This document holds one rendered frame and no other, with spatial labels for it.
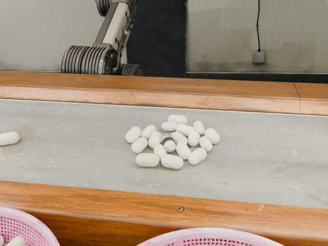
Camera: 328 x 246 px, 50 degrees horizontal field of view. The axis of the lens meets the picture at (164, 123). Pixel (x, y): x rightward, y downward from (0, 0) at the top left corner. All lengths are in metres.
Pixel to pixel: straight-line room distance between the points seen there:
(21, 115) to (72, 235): 0.36
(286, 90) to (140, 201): 0.45
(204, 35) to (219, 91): 1.88
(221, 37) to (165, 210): 2.26
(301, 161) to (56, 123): 0.46
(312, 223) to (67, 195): 0.31
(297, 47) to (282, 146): 2.16
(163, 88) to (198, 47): 1.89
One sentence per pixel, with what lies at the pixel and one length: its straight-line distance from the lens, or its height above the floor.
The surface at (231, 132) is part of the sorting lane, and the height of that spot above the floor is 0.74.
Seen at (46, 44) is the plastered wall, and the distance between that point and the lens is 2.85.
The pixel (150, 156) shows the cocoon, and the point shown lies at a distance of 0.55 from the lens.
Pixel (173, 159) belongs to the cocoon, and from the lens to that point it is 0.54.
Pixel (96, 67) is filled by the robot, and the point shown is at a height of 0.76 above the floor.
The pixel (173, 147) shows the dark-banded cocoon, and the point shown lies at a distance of 0.58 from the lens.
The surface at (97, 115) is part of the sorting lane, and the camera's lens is 0.73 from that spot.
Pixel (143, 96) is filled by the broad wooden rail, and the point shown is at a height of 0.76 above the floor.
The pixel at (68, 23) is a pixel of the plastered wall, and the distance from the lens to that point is 2.75.
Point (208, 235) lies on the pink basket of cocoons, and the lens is 0.42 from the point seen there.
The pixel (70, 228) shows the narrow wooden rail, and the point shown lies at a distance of 0.48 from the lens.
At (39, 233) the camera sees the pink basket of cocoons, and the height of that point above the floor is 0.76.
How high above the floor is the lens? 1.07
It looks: 29 degrees down
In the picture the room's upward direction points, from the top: 1 degrees counter-clockwise
